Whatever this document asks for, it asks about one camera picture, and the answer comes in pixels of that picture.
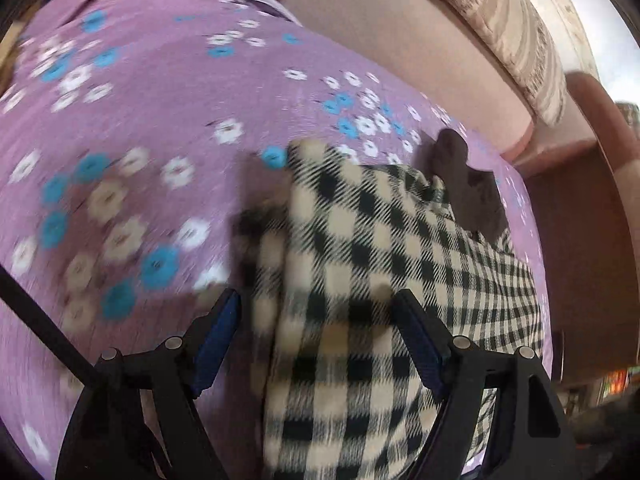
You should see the striped floral pillow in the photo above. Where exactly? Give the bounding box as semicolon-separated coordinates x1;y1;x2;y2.
395;0;568;126

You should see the black and cream checked coat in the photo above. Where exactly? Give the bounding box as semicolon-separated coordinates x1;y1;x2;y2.
235;127;546;480

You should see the purple floral bedsheet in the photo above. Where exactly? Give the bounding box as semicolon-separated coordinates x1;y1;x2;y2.
0;0;556;480

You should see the brown wooden bed frame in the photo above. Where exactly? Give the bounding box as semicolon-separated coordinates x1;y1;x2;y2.
520;100;640;386

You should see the black cable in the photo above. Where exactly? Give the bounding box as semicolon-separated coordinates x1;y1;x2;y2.
0;265;98;388

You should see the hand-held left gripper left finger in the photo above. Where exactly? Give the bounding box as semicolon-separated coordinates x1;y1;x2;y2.
55;289;242;480

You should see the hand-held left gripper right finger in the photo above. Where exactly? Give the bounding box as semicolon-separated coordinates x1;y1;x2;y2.
395;289;583;480

